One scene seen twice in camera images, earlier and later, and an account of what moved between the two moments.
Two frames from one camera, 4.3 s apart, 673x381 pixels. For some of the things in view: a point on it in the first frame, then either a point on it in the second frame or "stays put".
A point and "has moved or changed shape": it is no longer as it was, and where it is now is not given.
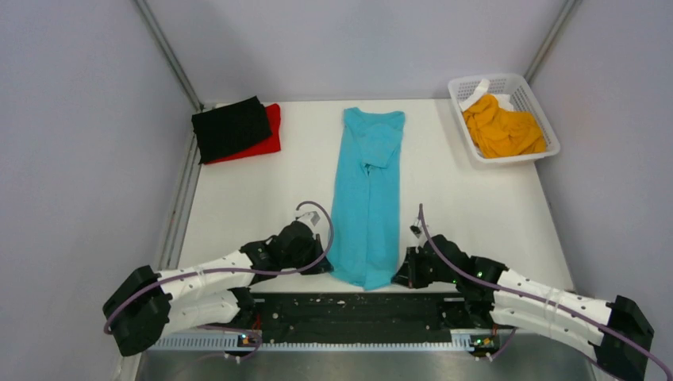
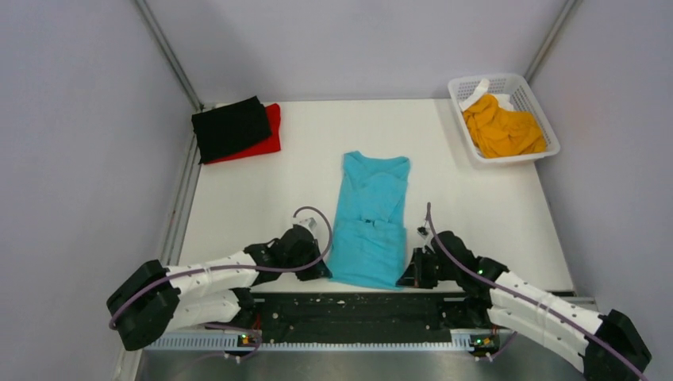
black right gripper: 408,275 stays put
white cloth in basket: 503,100 stays put
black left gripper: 315,243 stays put
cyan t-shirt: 364,236 has moved or changed shape
